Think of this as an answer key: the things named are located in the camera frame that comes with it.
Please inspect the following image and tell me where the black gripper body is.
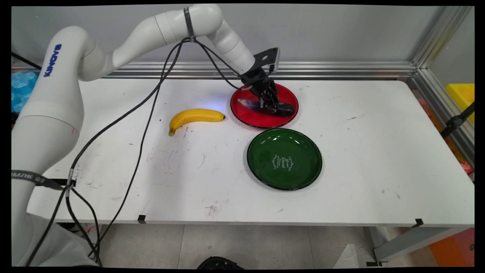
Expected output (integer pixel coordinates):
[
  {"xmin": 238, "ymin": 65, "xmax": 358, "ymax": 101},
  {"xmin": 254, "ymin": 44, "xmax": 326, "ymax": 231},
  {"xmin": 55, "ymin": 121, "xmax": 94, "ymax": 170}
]
[{"xmin": 240, "ymin": 67, "xmax": 276, "ymax": 100}]

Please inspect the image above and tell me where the purple eggplant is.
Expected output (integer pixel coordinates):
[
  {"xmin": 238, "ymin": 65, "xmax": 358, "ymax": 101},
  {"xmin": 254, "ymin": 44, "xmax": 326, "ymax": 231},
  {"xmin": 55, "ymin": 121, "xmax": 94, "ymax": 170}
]
[{"xmin": 237, "ymin": 99, "xmax": 296, "ymax": 116}]

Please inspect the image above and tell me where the red round plate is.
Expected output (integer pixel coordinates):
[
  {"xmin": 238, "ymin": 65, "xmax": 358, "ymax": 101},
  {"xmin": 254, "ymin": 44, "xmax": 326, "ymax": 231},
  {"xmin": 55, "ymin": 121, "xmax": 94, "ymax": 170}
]
[{"xmin": 230, "ymin": 82, "xmax": 299, "ymax": 129}]

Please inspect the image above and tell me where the green round plate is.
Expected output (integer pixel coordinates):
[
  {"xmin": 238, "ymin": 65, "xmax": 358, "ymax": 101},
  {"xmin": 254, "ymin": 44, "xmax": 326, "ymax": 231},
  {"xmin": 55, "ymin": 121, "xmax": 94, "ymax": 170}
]
[{"xmin": 247, "ymin": 128, "xmax": 323, "ymax": 191}]

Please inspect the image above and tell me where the yellow banana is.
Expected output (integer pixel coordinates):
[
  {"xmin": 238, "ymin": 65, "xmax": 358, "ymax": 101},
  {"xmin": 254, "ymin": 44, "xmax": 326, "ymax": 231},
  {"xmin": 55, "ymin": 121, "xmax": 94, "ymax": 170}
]
[{"xmin": 169, "ymin": 108, "xmax": 226, "ymax": 136}]

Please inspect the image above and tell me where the black object on floor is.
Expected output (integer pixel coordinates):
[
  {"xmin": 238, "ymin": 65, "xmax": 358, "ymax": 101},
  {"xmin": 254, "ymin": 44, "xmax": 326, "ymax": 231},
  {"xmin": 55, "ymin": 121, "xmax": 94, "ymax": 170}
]
[{"xmin": 196, "ymin": 256, "xmax": 245, "ymax": 270}]

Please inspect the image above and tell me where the black stand clamp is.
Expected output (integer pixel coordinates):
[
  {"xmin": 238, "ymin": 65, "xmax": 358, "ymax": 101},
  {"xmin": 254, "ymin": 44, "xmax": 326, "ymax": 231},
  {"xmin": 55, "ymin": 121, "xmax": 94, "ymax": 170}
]
[{"xmin": 440, "ymin": 102, "xmax": 475, "ymax": 139}]

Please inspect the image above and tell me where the yellow box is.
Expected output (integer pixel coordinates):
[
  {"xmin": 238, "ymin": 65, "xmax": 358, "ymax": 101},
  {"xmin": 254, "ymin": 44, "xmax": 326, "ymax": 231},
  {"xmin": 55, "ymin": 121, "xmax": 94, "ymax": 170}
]
[{"xmin": 445, "ymin": 83, "xmax": 475, "ymax": 126}]

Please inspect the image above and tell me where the grey table leg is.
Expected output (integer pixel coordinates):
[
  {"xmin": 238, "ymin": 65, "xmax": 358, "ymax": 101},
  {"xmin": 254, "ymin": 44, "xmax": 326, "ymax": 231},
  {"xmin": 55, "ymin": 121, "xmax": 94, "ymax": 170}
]
[{"xmin": 365, "ymin": 226, "xmax": 472, "ymax": 267}]

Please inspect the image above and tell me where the orange box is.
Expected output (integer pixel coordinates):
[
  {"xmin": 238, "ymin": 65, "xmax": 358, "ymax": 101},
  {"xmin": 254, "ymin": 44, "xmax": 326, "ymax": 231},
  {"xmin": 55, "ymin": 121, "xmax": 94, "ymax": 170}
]
[{"xmin": 428, "ymin": 227, "xmax": 475, "ymax": 267}]

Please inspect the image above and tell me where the blue plastic bottle pack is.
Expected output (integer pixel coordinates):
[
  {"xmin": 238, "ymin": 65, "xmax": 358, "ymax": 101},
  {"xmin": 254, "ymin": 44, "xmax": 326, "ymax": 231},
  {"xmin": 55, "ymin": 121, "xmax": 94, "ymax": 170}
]
[{"xmin": 11, "ymin": 71, "xmax": 39, "ymax": 114}]

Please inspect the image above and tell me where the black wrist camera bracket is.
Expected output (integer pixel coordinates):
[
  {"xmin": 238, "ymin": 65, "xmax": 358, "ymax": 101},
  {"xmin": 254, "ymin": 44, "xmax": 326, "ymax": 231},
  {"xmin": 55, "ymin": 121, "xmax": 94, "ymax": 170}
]
[{"xmin": 252, "ymin": 47, "xmax": 281, "ymax": 74}]

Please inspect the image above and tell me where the thin black cable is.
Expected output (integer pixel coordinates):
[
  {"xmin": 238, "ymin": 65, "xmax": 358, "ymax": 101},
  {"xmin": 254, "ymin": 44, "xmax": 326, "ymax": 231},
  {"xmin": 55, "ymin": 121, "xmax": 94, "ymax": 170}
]
[{"xmin": 65, "ymin": 38, "xmax": 253, "ymax": 266}]

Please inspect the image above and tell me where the thick black cable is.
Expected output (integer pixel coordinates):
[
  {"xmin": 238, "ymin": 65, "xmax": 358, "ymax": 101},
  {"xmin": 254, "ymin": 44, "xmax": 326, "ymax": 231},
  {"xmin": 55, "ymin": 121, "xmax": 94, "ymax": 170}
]
[{"xmin": 24, "ymin": 37, "xmax": 197, "ymax": 268}]

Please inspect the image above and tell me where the aluminium side frame rail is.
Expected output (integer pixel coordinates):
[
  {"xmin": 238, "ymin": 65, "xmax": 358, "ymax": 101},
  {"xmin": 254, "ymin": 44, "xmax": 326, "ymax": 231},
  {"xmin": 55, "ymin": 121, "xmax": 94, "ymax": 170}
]
[{"xmin": 411, "ymin": 68, "xmax": 475, "ymax": 169}]

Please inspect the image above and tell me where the aluminium frame post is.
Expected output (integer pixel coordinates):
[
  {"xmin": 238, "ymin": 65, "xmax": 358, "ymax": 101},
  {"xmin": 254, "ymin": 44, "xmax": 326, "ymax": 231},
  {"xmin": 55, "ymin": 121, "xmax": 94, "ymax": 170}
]
[{"xmin": 411, "ymin": 5, "xmax": 475, "ymax": 69}]

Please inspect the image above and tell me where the black velcro strap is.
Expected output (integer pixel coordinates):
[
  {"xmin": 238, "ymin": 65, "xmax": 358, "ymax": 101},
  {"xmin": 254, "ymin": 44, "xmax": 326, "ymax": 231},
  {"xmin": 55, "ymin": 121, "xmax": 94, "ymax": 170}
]
[{"xmin": 11, "ymin": 169, "xmax": 77, "ymax": 191}]

